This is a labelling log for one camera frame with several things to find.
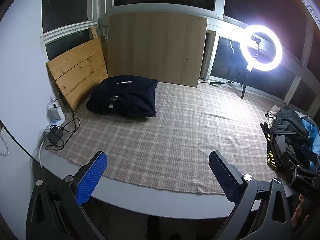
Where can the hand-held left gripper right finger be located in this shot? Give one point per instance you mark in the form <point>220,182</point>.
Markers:
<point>225,177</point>

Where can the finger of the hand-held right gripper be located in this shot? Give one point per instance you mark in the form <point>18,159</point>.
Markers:
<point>291,165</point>
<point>308,155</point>

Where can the grey garment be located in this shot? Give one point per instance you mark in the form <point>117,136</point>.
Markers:
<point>280,145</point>

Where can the person's right hand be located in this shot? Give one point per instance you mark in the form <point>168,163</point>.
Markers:
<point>298,212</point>

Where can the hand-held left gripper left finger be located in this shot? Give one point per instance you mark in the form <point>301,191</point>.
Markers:
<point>92,177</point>

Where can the folded navy garment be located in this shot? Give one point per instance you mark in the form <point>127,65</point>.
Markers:
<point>135,97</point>

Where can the pine plank headboard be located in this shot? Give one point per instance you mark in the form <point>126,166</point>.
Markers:
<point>75,75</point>

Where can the light wooden board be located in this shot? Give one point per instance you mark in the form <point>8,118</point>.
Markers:
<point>155,50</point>

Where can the black power adapter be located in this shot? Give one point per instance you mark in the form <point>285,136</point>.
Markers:
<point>55,135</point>

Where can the narrow wooden plank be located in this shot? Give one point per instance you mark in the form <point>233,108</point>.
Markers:
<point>94,32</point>

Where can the plaid woven mat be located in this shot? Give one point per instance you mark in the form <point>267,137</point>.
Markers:
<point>162,135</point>

